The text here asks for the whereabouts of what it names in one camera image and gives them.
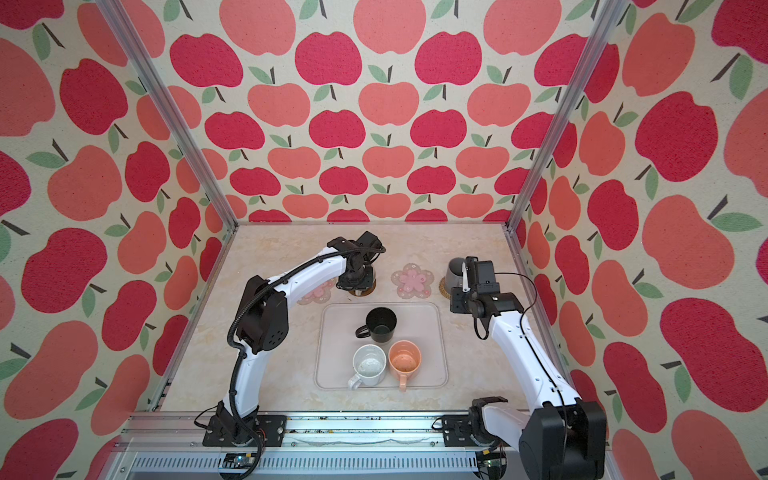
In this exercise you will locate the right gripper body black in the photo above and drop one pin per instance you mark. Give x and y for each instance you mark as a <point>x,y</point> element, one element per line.
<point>461,301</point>

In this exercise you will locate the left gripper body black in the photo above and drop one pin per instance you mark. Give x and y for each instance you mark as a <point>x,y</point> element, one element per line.
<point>363,280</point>

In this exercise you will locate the grey mug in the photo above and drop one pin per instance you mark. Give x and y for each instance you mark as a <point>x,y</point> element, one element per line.
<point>456,276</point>

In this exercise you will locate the brown wooden round coaster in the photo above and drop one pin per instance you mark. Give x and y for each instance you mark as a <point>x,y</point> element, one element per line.
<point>364,292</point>

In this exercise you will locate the woven rattan round coaster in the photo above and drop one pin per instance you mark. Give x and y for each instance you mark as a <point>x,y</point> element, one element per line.
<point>443,290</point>

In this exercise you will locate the pink flower coaster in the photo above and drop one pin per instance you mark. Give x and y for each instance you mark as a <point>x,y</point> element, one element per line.
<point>413,281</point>
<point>319,295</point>

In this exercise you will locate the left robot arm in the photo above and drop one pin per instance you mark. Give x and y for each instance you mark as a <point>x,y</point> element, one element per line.
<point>261,323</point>

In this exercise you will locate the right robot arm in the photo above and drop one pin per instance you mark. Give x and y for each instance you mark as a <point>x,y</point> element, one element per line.
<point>562,436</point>

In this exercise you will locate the clear plastic tray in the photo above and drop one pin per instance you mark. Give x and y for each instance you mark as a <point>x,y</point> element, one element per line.
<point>417,322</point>

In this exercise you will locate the black mug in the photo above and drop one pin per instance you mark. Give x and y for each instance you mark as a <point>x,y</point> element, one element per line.
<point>379,325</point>

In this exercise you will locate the peach pink mug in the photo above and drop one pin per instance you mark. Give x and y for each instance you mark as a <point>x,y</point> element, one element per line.
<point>404,361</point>

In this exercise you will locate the white mug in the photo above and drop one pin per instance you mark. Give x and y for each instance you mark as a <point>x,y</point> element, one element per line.
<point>370,366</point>

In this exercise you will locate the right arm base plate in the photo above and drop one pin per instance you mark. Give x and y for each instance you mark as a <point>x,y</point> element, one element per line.
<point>458,431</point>

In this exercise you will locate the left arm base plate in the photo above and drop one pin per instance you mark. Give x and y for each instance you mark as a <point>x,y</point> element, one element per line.
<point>273,427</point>

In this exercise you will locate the aluminium front rail frame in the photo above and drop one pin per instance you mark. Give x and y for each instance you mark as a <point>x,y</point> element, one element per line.
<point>316,445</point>

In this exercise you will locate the right aluminium corner post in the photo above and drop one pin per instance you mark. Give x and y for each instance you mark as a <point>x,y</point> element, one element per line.
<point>596,43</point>

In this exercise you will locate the aluminium corner post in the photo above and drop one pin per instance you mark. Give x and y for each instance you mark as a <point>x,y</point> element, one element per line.
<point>596,43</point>
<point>120,24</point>

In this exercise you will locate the left aluminium corner post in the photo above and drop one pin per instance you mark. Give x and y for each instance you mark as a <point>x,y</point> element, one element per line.
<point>120,24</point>

